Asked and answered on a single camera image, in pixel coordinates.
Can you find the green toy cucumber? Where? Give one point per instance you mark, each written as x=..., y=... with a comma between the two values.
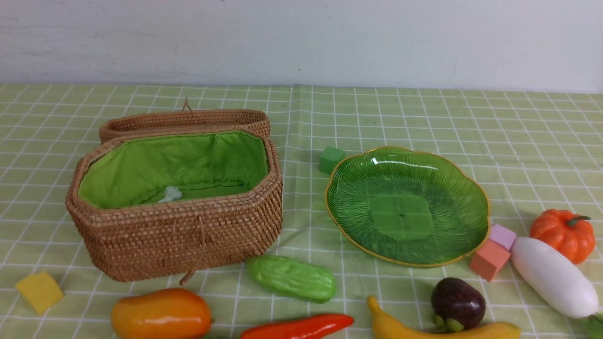
x=292, y=278

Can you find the red orange toy carrot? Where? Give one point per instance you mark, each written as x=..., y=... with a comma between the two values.
x=315, y=327

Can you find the orange yellow toy mango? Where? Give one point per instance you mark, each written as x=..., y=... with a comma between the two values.
x=171, y=313

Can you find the dark purple toy mangosteen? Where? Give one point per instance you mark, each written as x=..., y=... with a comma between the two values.
x=456, y=305

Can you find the white toy radish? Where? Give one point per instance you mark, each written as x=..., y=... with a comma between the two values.
x=558, y=282

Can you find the green foam cube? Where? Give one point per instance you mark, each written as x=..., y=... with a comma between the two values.
x=329, y=158

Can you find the green checkered tablecloth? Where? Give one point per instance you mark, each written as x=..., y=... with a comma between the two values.
x=530, y=151

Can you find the green glass leaf plate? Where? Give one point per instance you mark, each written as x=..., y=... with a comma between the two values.
x=409, y=208

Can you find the woven wicker basket lid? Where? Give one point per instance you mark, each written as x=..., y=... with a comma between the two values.
x=254, y=120

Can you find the woven wicker basket green lining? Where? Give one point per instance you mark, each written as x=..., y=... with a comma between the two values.
x=167, y=203

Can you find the salmon foam cube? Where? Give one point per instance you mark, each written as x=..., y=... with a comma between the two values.
x=489, y=259

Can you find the pink foam cube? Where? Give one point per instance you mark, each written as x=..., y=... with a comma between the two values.
x=502, y=236

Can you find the orange toy pumpkin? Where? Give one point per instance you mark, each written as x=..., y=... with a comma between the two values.
x=570, y=234

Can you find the yellow foam cube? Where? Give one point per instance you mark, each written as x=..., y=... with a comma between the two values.
x=40, y=290

